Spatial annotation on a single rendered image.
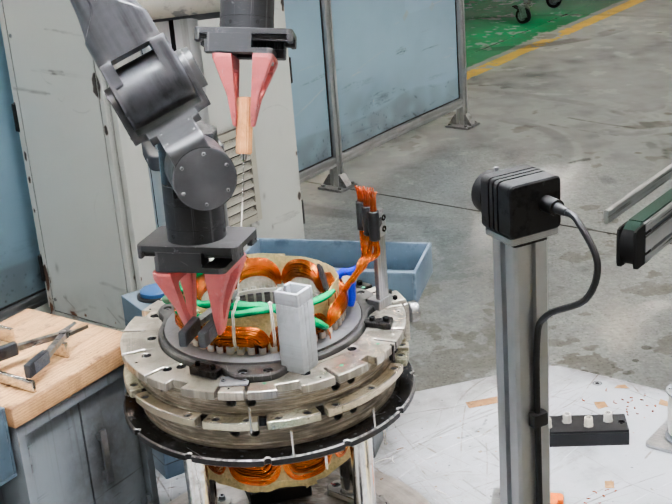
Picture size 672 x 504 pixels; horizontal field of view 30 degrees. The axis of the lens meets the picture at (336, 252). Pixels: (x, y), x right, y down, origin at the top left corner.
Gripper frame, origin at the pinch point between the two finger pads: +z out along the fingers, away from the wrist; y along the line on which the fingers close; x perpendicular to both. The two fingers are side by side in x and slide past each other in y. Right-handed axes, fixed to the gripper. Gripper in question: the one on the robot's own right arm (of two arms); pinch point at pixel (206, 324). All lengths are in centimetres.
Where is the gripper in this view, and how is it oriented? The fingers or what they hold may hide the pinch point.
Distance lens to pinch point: 124.3
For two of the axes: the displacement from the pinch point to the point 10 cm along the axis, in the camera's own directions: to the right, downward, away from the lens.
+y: 9.7, 0.2, -2.5
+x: 2.5, -3.2, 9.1
